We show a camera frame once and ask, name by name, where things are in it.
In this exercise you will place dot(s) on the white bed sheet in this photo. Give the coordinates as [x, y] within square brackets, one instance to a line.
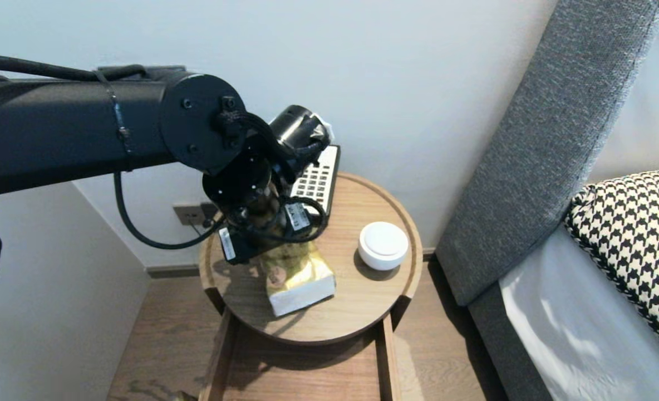
[574, 334]

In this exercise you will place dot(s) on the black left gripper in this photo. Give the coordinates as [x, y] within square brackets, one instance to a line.
[251, 236]

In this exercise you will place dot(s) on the small black wall outlet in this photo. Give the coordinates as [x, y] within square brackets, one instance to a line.
[210, 210]

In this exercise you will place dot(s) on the small grey wall outlet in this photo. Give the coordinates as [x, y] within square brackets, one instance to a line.
[187, 214]

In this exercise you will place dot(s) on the grey fabric bed frame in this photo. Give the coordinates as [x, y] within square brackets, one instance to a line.
[502, 345]

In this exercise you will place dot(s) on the black white houndstooth pillow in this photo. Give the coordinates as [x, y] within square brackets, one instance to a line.
[635, 239]

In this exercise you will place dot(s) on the round wooden side table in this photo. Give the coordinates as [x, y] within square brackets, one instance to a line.
[363, 289]

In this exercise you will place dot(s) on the gold tissue pack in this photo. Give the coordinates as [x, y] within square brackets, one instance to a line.
[301, 275]

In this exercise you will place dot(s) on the black and orange left arm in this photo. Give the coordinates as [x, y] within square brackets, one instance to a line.
[84, 128]

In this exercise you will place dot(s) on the curved-front wooden drawer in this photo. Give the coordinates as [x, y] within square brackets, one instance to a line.
[307, 373]

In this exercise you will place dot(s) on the white round lidded container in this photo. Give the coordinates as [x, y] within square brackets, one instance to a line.
[383, 245]

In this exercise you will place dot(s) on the black telephone base white keypad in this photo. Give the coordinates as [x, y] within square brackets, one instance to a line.
[318, 181]

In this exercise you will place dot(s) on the grey fabric headboard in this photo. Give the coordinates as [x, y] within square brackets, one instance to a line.
[530, 167]

